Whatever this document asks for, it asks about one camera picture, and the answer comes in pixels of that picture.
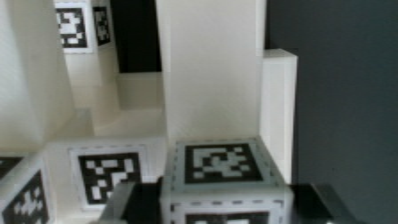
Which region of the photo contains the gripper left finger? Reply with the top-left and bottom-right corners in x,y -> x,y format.
94,182 -> 161,224

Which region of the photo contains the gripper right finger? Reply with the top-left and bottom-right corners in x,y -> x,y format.
291,183 -> 362,224

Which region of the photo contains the white chair leg tagged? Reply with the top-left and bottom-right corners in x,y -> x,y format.
159,137 -> 293,224

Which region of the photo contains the white chair back frame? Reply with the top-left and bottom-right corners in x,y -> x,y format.
0,0 -> 296,177

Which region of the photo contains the white chair leg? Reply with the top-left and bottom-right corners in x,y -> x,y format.
53,0 -> 111,54
0,137 -> 166,224

